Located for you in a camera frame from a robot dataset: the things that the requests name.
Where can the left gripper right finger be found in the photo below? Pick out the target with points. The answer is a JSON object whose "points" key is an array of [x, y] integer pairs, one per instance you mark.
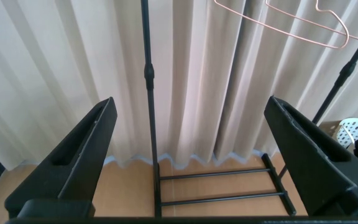
{"points": [[315, 174]]}

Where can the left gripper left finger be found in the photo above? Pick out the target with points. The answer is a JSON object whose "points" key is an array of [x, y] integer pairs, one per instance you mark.
{"points": [[73, 168]]}

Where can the white laundry basket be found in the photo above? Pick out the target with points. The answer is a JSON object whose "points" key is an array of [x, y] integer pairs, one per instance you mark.
{"points": [[357, 127]]}

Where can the black clothes rack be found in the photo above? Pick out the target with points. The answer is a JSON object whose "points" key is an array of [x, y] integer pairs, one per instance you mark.
{"points": [[149, 77]]}

